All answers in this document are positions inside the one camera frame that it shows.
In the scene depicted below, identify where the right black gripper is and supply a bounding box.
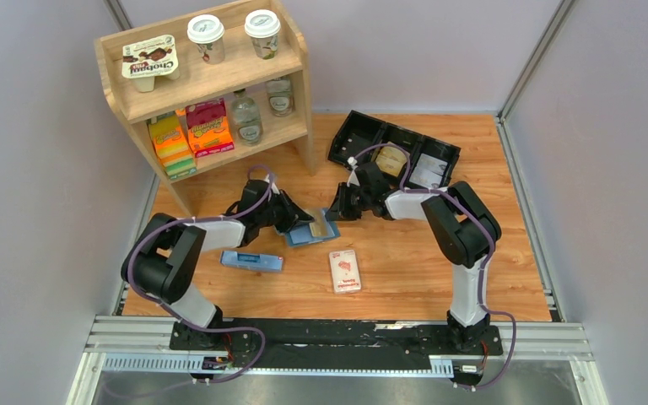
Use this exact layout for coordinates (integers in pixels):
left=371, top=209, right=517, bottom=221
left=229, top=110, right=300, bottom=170
left=324, top=183, right=372, bottom=223

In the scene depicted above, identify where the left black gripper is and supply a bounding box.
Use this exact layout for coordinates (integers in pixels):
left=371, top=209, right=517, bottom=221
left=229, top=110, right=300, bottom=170
left=256, top=190, right=315, bottom=234

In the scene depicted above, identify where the blue leather card holder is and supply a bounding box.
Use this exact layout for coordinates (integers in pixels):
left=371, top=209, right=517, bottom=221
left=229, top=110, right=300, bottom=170
left=284, top=221, right=340, bottom=247

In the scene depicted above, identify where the gold card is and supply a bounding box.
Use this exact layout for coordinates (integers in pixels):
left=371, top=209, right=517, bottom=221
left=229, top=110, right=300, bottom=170
left=375, top=155, right=406, bottom=177
left=380, top=142, right=408, bottom=164
left=306, top=208, right=330, bottom=238

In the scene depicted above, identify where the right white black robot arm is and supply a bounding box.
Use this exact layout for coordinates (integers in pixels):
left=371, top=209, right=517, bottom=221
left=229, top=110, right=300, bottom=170
left=326, top=163, right=502, bottom=354

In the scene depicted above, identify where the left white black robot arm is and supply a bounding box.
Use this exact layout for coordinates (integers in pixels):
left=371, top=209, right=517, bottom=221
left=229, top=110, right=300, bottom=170
left=121, top=178, right=314, bottom=350

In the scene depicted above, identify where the gold card in tray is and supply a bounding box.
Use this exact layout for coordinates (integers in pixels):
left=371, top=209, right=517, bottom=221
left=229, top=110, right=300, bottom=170
left=380, top=142, right=408, bottom=164

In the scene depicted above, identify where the lower grey card in tray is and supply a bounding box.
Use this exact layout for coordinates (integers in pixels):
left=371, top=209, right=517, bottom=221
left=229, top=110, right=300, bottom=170
left=408, top=168, right=443, bottom=188

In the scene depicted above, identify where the grey card in tray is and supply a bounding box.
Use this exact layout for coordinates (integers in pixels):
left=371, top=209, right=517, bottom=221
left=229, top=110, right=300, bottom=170
left=415, top=154, right=448, bottom=177
left=408, top=168, right=443, bottom=188

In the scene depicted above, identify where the upper grey card in tray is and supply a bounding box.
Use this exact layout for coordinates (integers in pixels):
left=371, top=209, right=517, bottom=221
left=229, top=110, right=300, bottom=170
left=415, top=154, right=448, bottom=177

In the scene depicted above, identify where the white pink sponge packet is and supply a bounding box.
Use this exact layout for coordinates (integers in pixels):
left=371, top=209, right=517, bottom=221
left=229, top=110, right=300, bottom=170
left=328, top=250, right=362, bottom=294

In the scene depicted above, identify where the blue flat box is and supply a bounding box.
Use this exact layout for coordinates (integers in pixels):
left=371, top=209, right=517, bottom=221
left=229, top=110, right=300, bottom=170
left=219, top=251, right=284, bottom=273

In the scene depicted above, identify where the black compartment tray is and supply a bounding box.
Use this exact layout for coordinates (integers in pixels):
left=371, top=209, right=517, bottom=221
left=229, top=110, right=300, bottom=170
left=327, top=111, right=461, bottom=188

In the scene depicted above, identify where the left clear glass bottle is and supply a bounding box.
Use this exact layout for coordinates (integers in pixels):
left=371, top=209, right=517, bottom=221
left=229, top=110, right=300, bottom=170
left=230, top=89, right=263, bottom=146

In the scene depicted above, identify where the clear glass bottle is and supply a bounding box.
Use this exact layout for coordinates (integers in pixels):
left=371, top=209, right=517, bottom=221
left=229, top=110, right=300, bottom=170
left=230, top=89, right=263, bottom=146
left=265, top=75, right=294, bottom=117

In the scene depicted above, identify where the right clear glass bottle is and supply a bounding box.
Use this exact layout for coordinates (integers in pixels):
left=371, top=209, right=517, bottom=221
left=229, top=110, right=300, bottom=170
left=265, top=75, right=294, bottom=117

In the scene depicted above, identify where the red orange Scrub Mommy box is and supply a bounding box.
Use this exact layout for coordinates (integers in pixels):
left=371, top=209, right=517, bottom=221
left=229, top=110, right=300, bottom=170
left=185, top=97, right=235, bottom=158

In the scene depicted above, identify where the multicolour sponge stack pack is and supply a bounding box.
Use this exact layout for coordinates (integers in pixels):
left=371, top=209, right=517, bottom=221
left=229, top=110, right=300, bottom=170
left=147, top=111, right=196, bottom=180

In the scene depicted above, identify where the wooden two-tier shelf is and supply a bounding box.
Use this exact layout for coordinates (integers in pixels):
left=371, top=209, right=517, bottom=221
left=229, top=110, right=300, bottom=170
left=94, top=1, right=316, bottom=215

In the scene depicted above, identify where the right paper coffee cup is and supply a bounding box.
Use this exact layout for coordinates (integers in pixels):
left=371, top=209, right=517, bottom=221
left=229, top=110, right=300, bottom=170
left=244, top=9, right=281, bottom=60

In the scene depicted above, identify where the paper coffee cup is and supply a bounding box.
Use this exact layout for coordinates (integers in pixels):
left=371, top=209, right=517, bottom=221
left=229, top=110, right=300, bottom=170
left=186, top=14, right=225, bottom=64
left=244, top=9, right=281, bottom=60

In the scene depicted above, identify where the left paper coffee cup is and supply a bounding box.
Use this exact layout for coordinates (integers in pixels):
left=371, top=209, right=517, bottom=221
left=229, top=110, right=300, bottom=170
left=186, top=14, right=225, bottom=64

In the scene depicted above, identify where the Chobani yogurt pack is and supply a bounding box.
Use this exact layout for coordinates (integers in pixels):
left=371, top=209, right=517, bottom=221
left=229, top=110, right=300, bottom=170
left=121, top=35, right=181, bottom=93

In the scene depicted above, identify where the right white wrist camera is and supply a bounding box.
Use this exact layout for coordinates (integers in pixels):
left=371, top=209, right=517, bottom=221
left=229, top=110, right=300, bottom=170
left=347, top=157, right=359, bottom=186

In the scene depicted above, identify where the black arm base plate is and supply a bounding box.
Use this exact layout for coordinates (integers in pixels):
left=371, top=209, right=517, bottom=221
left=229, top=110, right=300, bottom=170
left=169, top=318, right=503, bottom=370

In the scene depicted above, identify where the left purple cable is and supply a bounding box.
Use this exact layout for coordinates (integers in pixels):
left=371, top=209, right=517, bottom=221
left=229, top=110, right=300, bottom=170
left=127, top=163, right=278, bottom=386

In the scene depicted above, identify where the aluminium frame rail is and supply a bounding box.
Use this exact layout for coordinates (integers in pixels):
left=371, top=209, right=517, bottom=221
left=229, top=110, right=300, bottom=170
left=67, top=316, right=608, bottom=404

